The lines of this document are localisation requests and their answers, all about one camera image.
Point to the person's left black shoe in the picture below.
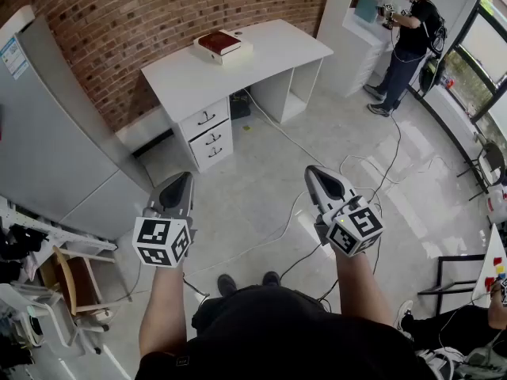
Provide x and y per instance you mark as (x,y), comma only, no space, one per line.
(226,285)

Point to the red hardcover book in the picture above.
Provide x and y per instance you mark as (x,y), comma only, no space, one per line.
(218,42)

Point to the black metal chair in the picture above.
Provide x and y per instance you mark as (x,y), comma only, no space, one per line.
(493,160)

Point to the white table black frame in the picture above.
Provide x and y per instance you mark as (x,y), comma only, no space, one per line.
(497,248)

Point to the white metal rack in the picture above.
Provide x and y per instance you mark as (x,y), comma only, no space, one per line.
(59,232)

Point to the person's black shirt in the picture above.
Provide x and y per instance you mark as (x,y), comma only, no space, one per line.
(285,354)

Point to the person's right black shoe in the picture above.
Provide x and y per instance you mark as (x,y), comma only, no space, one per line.
(271,278)

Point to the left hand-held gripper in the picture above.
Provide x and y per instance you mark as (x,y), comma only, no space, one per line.
(158,232)

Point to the teal box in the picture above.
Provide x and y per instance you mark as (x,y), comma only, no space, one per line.
(366,9)

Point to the black green bag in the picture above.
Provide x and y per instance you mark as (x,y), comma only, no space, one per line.
(428,73)

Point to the grey refrigerator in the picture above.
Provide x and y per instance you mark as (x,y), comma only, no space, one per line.
(47,145)

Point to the white shelf cabinet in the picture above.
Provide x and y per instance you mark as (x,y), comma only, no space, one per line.
(344,46)

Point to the white plastic jug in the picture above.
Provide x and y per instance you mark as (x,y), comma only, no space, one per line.
(497,204)

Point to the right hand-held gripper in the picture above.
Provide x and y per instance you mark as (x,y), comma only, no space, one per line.
(352,228)

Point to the person's black trousers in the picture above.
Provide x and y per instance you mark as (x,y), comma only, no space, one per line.
(261,307)

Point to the blue white sticker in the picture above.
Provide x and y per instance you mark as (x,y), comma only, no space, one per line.
(12,58)

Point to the white low bench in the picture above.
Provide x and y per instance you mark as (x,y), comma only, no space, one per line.
(142,133)

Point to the white desk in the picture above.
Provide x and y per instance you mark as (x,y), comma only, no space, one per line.
(222,73)

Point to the black power adapter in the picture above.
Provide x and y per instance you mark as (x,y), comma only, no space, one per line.
(239,105)

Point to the person's left forearm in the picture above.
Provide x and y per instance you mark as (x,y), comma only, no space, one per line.
(162,307)

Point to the person's right forearm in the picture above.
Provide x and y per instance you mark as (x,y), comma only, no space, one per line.
(360,287)

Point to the flat white box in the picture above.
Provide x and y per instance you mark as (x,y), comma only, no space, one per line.
(241,50)

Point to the person's black shoe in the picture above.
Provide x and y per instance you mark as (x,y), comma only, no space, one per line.
(271,278)
(226,285)

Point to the wooden chair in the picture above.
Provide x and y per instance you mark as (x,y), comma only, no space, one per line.
(77,279)

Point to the black window frame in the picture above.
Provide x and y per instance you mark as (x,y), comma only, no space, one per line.
(455,125)

